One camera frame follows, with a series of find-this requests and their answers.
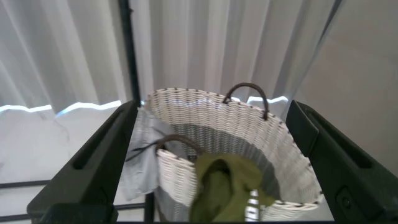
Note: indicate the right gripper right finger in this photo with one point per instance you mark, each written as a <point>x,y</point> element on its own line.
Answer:
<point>373,199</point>

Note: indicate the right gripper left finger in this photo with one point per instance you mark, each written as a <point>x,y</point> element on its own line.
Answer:
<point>77,193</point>

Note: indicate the green t-shirt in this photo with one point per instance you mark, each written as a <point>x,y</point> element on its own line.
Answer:
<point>224,193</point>

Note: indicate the black clothes rack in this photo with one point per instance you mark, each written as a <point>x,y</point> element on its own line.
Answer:
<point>129,46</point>

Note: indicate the white laundry basket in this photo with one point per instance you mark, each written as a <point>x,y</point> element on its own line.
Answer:
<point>236,124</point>

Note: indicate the pale grey shorts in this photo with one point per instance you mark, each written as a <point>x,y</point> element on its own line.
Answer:
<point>143,168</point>

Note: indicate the white curtain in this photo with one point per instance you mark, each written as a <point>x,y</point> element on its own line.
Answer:
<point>217,37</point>

